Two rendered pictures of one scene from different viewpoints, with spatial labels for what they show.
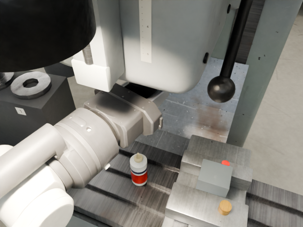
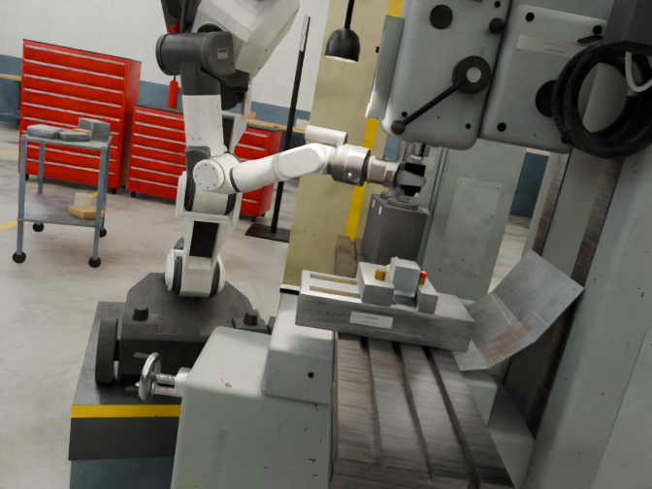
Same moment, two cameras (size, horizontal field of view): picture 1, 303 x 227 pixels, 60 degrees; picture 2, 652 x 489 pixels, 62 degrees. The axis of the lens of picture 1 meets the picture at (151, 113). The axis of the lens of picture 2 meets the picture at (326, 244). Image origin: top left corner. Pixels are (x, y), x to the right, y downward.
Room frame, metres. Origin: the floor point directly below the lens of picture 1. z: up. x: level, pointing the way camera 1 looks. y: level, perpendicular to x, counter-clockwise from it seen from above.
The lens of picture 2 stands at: (-0.31, -1.04, 1.35)
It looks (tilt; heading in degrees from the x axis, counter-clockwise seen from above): 14 degrees down; 66
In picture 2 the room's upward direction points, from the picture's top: 11 degrees clockwise
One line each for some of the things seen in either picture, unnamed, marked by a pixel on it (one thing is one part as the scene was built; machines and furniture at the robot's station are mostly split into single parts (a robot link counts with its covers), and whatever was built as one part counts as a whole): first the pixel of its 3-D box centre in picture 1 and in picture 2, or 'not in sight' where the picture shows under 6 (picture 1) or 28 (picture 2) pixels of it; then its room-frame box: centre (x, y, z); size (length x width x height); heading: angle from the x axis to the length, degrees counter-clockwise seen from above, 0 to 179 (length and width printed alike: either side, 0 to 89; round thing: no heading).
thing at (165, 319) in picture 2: not in sight; (192, 298); (0.02, 0.83, 0.59); 0.64 x 0.52 x 0.33; 86
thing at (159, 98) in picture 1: (158, 101); (410, 179); (0.31, -0.01, 1.23); 0.06 x 0.02 x 0.03; 143
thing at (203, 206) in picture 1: (205, 211); (374, 282); (0.22, -0.11, 1.02); 0.15 x 0.06 x 0.04; 70
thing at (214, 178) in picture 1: (213, 180); (403, 277); (0.28, -0.13, 1.04); 0.06 x 0.05 x 0.06; 70
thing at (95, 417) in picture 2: not in sight; (179, 393); (0.02, 0.83, 0.20); 0.78 x 0.68 x 0.40; 86
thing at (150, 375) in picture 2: not in sight; (164, 378); (-0.13, 0.20, 0.63); 0.16 x 0.12 x 0.12; 158
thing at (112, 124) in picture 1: (105, 126); (373, 171); (0.26, 0.07, 1.23); 0.13 x 0.12 x 0.10; 53
